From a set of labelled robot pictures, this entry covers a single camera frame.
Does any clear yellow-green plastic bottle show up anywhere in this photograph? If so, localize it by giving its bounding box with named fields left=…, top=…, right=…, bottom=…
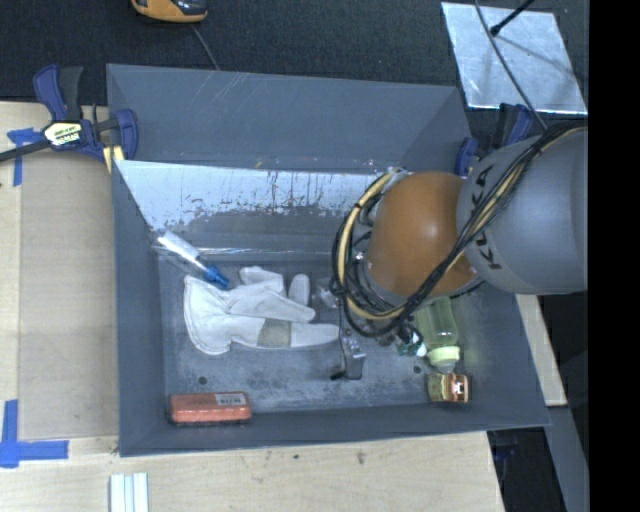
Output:
left=413, top=296, right=462, bottom=372

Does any white work glove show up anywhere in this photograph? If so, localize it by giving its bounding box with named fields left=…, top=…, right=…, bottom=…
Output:
left=181, top=265, right=343, bottom=357

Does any orange flat block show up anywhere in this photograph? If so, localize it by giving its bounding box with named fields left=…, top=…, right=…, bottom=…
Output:
left=166, top=391, right=253, bottom=427

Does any clear syringe with blue tip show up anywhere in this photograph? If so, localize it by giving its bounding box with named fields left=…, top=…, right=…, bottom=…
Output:
left=151, top=229, right=232, bottom=292

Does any grey metal bin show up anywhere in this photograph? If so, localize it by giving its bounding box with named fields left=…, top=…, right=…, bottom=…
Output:
left=105, top=63, right=552, bottom=458

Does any pale wood board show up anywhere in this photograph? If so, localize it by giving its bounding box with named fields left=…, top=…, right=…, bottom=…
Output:
left=17, top=101, right=121, bottom=442

